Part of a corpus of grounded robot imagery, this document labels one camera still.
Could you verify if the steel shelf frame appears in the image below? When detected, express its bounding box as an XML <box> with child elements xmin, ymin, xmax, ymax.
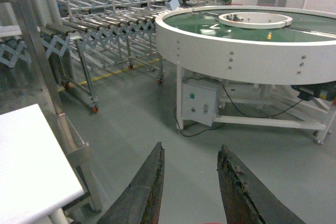
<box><xmin>0</xmin><ymin>0</ymin><xmax>103</xmax><ymax>214</ymax></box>

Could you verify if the black power cable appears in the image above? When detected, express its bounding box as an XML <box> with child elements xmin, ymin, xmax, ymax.
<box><xmin>174</xmin><ymin>77</ymin><xmax>305</xmax><ymax>137</ymax></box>

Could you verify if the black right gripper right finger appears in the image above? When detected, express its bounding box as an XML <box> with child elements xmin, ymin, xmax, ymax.
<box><xmin>217</xmin><ymin>145</ymin><xmax>304</xmax><ymax>223</ymax></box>

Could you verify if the white round conveyor table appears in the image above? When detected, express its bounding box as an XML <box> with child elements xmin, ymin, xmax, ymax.
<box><xmin>155</xmin><ymin>5</ymin><xmax>335</xmax><ymax>144</ymax></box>

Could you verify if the extendable roller conveyor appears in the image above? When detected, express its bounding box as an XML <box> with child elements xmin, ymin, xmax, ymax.
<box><xmin>0</xmin><ymin>0</ymin><xmax>195</xmax><ymax>114</ymax></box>

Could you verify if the white board tabletop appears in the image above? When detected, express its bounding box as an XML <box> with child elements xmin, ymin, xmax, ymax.
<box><xmin>1</xmin><ymin>104</ymin><xmax>83</xmax><ymax>223</ymax></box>

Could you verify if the white control box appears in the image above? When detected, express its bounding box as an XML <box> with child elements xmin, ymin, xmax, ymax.
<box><xmin>182</xmin><ymin>82</ymin><xmax>220</xmax><ymax>126</ymax></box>

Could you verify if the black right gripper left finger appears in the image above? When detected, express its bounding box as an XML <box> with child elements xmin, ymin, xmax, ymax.
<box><xmin>97</xmin><ymin>142</ymin><xmax>165</xmax><ymax>223</ymax></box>

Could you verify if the small yellow object on conveyor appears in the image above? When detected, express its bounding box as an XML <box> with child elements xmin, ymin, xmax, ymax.
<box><xmin>267</xmin><ymin>32</ymin><xmax>272</xmax><ymax>40</ymax></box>

